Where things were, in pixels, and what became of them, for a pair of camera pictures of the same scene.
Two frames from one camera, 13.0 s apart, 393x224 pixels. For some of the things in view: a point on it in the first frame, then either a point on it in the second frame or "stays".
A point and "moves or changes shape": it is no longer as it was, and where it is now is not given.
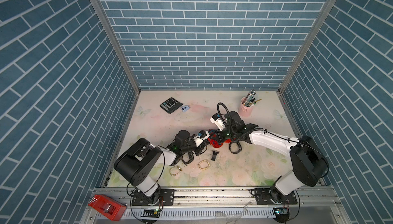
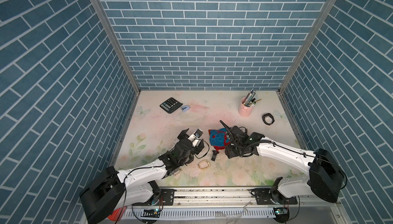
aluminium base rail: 312,204 stays
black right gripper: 220,138 -> 228,152
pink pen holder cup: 244,110 stays
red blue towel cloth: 215,140 moves or changes shape
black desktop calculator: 171,105 stays
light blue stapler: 185,108 stays
